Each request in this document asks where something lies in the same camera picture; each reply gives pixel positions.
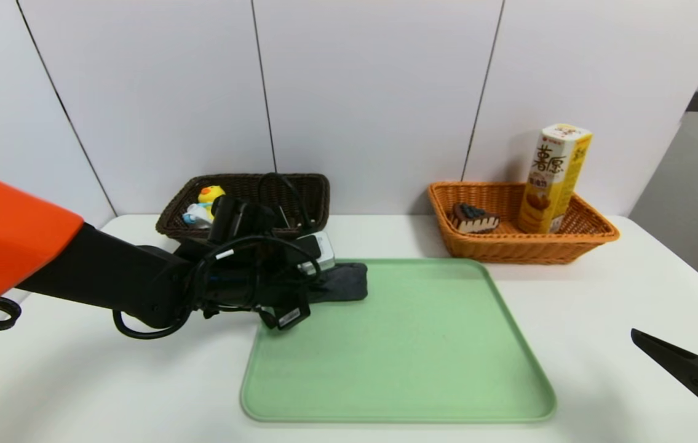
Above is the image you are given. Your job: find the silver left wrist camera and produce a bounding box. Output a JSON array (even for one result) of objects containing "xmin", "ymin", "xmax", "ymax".
[{"xmin": 293, "ymin": 231, "xmax": 337, "ymax": 276}]

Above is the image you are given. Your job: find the yellow duck toy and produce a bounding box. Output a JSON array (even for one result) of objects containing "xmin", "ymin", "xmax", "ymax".
[{"xmin": 183, "ymin": 185, "xmax": 227, "ymax": 227}]

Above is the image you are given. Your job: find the yellow potato chips box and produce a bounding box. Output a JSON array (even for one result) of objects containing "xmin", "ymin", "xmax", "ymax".
[{"xmin": 517, "ymin": 124, "xmax": 593, "ymax": 234}]

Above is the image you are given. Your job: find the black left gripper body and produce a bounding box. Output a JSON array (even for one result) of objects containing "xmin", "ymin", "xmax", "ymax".
[{"xmin": 259, "ymin": 287, "xmax": 311, "ymax": 330}]

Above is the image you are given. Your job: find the orange wicker basket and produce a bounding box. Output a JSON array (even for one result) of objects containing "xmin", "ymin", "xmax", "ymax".
[{"xmin": 427, "ymin": 181, "xmax": 621, "ymax": 265}]

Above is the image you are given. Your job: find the chocolate blueberry cake slice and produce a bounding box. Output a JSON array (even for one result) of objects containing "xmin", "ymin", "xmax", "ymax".
[{"xmin": 451, "ymin": 203, "xmax": 501, "ymax": 234}]

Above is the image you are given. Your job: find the dark brown wicker basket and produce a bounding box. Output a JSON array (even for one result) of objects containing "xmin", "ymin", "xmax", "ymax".
[{"xmin": 156, "ymin": 173, "xmax": 331, "ymax": 242}]

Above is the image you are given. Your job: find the light green plastic tray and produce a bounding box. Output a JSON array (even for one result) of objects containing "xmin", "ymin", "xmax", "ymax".
[{"xmin": 240, "ymin": 258, "xmax": 557, "ymax": 424}]

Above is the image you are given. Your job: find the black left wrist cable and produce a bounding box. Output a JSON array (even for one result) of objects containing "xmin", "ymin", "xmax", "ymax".
[{"xmin": 112, "ymin": 172, "xmax": 322, "ymax": 340}]

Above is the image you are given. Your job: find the dark grey towel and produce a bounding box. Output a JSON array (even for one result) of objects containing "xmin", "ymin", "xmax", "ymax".
[{"xmin": 309, "ymin": 263, "xmax": 369, "ymax": 303}]

